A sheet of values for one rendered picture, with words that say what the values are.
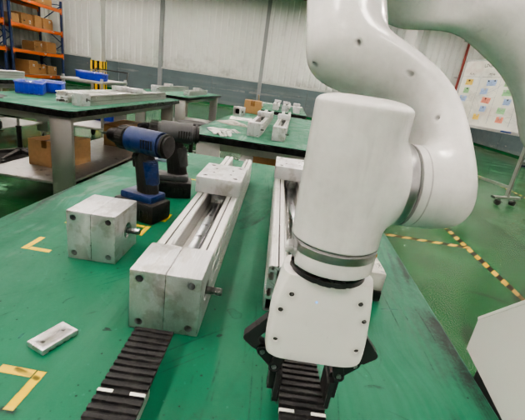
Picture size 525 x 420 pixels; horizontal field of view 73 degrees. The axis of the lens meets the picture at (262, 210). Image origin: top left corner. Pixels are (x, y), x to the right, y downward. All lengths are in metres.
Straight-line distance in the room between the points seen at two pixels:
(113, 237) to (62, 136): 2.31
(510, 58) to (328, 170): 0.47
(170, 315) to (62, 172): 2.57
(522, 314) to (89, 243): 0.68
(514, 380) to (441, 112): 0.35
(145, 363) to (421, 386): 0.36
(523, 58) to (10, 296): 0.86
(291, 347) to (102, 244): 0.44
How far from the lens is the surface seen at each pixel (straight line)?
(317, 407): 0.45
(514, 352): 0.58
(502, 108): 6.32
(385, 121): 0.29
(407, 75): 0.39
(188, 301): 0.52
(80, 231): 0.73
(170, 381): 0.50
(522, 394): 0.57
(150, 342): 0.49
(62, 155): 3.01
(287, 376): 0.47
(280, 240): 0.67
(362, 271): 0.34
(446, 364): 0.64
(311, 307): 0.36
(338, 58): 0.39
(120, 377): 0.45
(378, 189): 0.31
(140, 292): 0.53
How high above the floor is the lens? 1.13
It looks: 19 degrees down
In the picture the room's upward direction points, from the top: 8 degrees clockwise
